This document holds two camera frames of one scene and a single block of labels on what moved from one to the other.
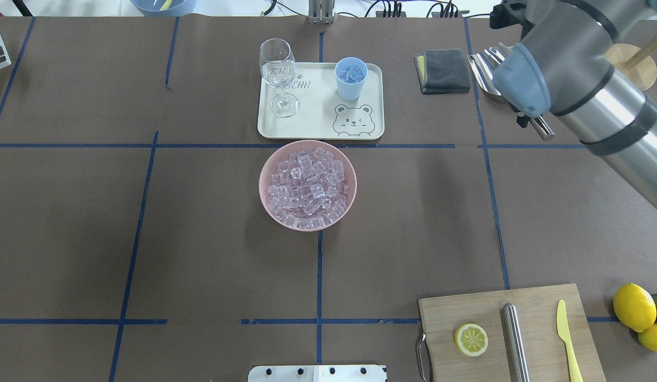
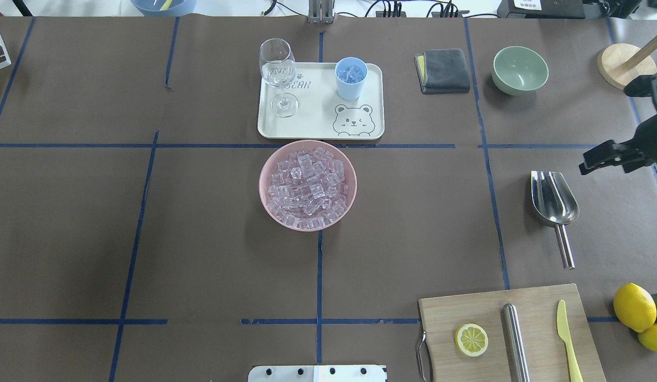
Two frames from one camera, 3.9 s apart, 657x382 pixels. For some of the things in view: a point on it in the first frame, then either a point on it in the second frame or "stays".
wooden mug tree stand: x=636 y=65 stays
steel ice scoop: x=483 y=63 -> x=555 y=202
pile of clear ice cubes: x=308 y=191 stays
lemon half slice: x=471 y=339 stays
